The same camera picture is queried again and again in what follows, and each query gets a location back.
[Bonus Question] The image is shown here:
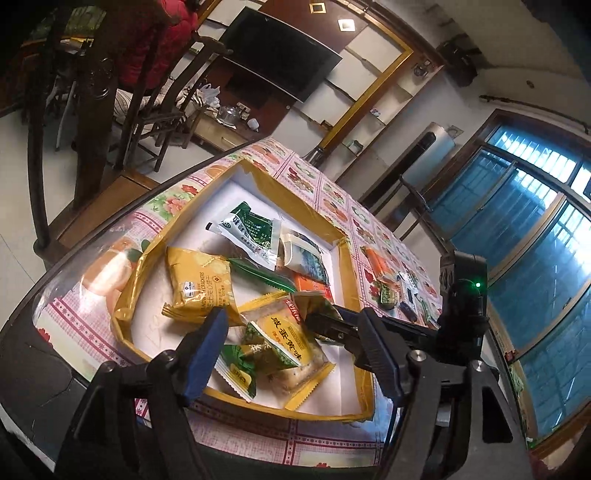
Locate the white plastic bag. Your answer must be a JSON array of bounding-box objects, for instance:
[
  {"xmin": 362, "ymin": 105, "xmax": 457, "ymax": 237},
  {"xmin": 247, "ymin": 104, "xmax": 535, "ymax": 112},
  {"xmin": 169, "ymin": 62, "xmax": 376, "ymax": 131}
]
[{"xmin": 194, "ymin": 83, "xmax": 221, "ymax": 110}]

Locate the blue tinted window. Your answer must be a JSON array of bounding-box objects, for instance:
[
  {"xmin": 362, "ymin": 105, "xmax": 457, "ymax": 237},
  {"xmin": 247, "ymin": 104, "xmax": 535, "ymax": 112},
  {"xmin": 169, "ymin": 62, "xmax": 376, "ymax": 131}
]
[{"xmin": 443, "ymin": 110, "xmax": 591, "ymax": 444}]

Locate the green foil snack packet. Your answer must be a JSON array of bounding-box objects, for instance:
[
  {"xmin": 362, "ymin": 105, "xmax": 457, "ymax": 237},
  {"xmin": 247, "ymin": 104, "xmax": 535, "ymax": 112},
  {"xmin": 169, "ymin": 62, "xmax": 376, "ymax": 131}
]
[{"xmin": 215, "ymin": 344, "xmax": 257, "ymax": 402}]

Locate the green edged clear cracker packet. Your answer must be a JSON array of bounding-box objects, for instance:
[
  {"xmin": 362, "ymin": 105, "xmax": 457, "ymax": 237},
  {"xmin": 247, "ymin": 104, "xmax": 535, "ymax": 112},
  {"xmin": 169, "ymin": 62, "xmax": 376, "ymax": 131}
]
[{"xmin": 228, "ymin": 257, "xmax": 297, "ymax": 292}]

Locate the yellow label cracker packet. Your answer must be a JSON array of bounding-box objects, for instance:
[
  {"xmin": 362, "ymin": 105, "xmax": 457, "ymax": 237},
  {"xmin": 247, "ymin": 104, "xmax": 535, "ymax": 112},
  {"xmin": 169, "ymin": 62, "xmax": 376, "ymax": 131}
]
[{"xmin": 238, "ymin": 291, "xmax": 335, "ymax": 411}]

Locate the gold foil cracker packet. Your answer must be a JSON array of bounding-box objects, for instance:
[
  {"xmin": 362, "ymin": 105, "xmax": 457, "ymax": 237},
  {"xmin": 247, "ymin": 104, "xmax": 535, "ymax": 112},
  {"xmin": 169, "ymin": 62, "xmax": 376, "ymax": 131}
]
[{"xmin": 161, "ymin": 247, "xmax": 245, "ymax": 326}]

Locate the white green sachet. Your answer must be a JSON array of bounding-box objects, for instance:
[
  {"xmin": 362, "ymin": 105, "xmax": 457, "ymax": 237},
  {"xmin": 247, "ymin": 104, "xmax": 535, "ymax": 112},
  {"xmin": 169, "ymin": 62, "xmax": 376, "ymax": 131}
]
[{"xmin": 205, "ymin": 200, "xmax": 282, "ymax": 271}]

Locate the orange cracker packet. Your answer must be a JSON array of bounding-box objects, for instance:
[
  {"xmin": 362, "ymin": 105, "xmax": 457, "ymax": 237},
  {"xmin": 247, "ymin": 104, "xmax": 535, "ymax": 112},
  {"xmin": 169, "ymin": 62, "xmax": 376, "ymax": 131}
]
[
  {"xmin": 361, "ymin": 247, "xmax": 398, "ymax": 278},
  {"xmin": 293, "ymin": 273, "xmax": 334, "ymax": 301}
]

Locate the dark wooden chair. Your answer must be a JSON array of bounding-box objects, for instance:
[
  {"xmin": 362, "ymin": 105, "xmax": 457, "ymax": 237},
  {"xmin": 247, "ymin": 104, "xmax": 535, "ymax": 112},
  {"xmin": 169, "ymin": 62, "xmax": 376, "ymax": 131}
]
[
  {"xmin": 113, "ymin": 37, "xmax": 232, "ymax": 171},
  {"xmin": 360, "ymin": 173, "xmax": 444, "ymax": 241},
  {"xmin": 28, "ymin": 0, "xmax": 160, "ymax": 254}
]

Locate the white standing air conditioner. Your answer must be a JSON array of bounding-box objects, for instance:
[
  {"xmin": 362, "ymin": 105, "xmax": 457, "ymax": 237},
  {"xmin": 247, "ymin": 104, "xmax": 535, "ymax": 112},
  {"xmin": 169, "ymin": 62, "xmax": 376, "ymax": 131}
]
[{"xmin": 402, "ymin": 122, "xmax": 455, "ymax": 185}]

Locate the gold cardboard box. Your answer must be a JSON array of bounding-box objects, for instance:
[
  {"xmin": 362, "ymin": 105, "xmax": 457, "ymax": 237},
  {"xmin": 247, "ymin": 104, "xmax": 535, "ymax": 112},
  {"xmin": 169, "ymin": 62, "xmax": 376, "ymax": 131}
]
[{"xmin": 113, "ymin": 157, "xmax": 375, "ymax": 423}]

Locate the white black sachet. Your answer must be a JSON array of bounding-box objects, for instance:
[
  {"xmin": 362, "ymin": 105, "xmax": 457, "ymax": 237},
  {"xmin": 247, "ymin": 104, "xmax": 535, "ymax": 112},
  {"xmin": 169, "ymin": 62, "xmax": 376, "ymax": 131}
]
[{"xmin": 397, "ymin": 272, "xmax": 421, "ymax": 297}]

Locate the black television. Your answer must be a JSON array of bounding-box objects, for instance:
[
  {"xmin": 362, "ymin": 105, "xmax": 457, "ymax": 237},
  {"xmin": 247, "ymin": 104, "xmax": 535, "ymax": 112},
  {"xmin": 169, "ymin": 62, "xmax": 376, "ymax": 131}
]
[{"xmin": 222, "ymin": 7, "xmax": 342, "ymax": 102}]

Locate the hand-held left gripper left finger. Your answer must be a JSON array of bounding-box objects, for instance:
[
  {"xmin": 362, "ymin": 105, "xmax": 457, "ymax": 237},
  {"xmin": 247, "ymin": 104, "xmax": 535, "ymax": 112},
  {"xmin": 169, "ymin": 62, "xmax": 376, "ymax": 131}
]
[{"xmin": 55, "ymin": 307, "xmax": 229, "ymax": 480}]

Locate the wooden television stand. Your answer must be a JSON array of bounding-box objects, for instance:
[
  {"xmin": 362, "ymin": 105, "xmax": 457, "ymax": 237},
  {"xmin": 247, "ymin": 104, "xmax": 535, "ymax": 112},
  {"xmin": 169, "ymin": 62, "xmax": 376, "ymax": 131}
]
[{"xmin": 194, "ymin": 111, "xmax": 259, "ymax": 153}]

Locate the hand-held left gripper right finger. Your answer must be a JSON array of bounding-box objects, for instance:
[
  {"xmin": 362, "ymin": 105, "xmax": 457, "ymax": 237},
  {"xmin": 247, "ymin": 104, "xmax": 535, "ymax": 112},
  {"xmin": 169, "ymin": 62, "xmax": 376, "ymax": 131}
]
[{"xmin": 358, "ymin": 307, "xmax": 532, "ymax": 480}]

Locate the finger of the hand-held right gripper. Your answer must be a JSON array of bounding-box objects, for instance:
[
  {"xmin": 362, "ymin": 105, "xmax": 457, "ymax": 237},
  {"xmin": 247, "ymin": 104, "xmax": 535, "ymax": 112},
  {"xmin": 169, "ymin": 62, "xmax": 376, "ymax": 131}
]
[
  {"xmin": 331, "ymin": 304, "xmax": 440, "ymax": 341},
  {"xmin": 305, "ymin": 313, "xmax": 440, "ymax": 368}
]

